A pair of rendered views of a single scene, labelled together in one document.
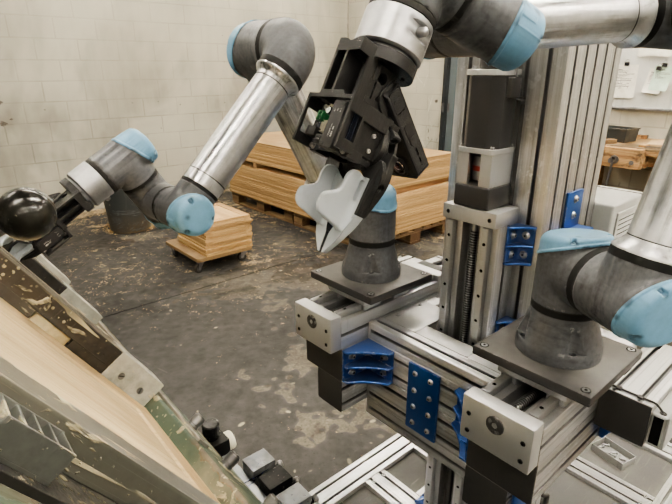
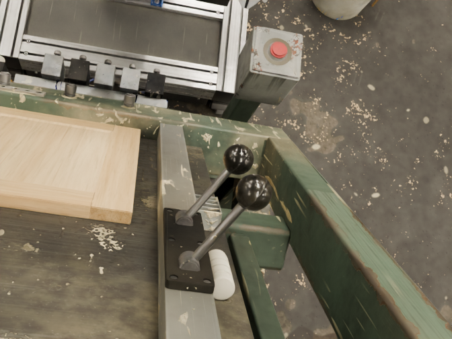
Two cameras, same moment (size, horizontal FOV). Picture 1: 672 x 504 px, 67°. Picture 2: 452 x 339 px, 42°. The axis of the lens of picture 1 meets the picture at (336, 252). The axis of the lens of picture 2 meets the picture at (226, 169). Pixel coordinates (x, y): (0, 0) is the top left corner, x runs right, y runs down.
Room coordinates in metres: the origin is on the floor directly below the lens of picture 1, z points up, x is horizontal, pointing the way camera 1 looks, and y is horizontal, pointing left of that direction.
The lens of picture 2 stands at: (0.31, 0.46, 2.11)
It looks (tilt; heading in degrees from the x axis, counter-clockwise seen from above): 72 degrees down; 279
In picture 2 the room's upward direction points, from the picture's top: 39 degrees clockwise
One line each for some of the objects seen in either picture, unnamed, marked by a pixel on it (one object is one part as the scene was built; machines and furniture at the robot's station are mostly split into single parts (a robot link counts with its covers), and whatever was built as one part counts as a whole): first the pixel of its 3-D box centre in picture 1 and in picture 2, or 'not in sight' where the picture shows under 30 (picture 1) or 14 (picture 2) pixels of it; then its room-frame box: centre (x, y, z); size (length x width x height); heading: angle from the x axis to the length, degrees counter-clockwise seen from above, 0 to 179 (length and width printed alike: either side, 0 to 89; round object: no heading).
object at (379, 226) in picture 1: (370, 208); not in sight; (1.21, -0.09, 1.20); 0.13 x 0.12 x 0.14; 41
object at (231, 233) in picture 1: (207, 235); not in sight; (4.04, 1.08, 0.20); 0.61 x 0.53 x 0.40; 41
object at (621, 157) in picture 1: (614, 169); not in sight; (4.31, -2.39, 0.70); 0.40 x 0.27 x 0.39; 41
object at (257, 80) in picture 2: not in sight; (267, 67); (0.49, -0.21, 0.84); 0.12 x 0.12 x 0.18; 40
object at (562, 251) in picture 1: (574, 266); not in sight; (0.82, -0.42, 1.20); 0.13 x 0.12 x 0.14; 16
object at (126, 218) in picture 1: (126, 196); not in sight; (4.88, 2.07, 0.33); 0.52 x 0.51 x 0.65; 41
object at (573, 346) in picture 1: (561, 323); not in sight; (0.83, -0.42, 1.09); 0.15 x 0.15 x 0.10
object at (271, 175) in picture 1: (329, 180); not in sight; (5.33, 0.07, 0.39); 2.46 x 1.05 x 0.78; 41
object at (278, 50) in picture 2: not in sight; (278, 50); (0.49, -0.21, 0.93); 0.04 x 0.04 x 0.02
